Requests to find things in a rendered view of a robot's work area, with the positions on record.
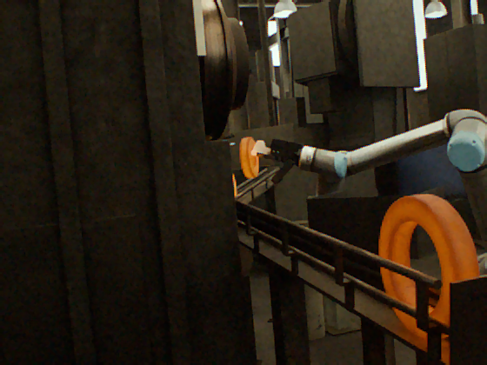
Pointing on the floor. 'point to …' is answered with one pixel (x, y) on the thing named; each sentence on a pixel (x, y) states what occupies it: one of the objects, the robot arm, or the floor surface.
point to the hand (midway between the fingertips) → (249, 152)
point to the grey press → (355, 72)
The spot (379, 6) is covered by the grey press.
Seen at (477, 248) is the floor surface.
